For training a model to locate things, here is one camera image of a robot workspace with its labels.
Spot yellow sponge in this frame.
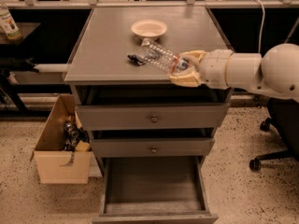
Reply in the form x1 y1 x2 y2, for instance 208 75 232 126
76 140 91 152

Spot dark cans in box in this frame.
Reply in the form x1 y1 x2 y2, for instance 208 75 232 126
64 121 89 151

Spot grey drawer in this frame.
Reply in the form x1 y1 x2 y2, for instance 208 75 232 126
93 157 218 224
76 104 229 131
91 138 215 158

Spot dark blue snack packet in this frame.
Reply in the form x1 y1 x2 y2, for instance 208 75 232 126
128 54 145 66

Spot black office chair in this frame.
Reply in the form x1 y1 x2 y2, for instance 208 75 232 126
249 98 299 171

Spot clear plastic water bottle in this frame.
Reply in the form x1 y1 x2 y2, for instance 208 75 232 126
135 38 192 75

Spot grey top drawer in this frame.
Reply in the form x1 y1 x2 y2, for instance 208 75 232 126
76 104 229 131

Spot grey bottom drawer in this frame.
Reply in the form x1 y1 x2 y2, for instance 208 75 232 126
93 157 218 224

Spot cardboard box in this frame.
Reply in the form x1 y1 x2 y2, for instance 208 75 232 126
33 94 92 184

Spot dark side table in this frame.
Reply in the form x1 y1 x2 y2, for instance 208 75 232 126
0 22 40 114

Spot grey middle drawer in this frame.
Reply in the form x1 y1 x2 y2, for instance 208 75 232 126
91 138 215 158

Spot white cable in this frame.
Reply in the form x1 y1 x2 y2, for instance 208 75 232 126
251 0 266 54

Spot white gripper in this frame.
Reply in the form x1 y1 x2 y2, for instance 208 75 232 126
169 49 233 90

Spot green labelled bottle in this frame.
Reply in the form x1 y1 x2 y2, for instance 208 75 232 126
0 2 22 41

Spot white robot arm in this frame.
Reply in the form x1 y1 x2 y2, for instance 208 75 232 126
169 44 299 102

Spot white paper bowl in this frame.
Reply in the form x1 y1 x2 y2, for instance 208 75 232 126
131 20 167 40

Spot grey drawer cabinet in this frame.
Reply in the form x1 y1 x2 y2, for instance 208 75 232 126
63 6 246 224

